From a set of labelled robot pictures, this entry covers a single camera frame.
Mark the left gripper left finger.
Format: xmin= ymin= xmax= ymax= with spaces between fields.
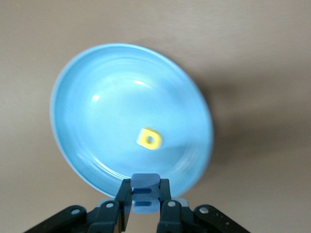
xmin=24 ymin=178 xmax=133 ymax=233

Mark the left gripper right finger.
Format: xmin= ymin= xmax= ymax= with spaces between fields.
xmin=156 ymin=178 xmax=251 ymax=233

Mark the blue foam letter m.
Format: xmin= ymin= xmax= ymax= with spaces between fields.
xmin=130 ymin=173 xmax=161 ymax=215

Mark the yellow foam letter a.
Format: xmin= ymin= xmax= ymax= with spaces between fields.
xmin=136 ymin=127 xmax=163 ymax=150

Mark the blue plate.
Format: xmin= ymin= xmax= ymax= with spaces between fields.
xmin=49 ymin=43 xmax=215 ymax=199

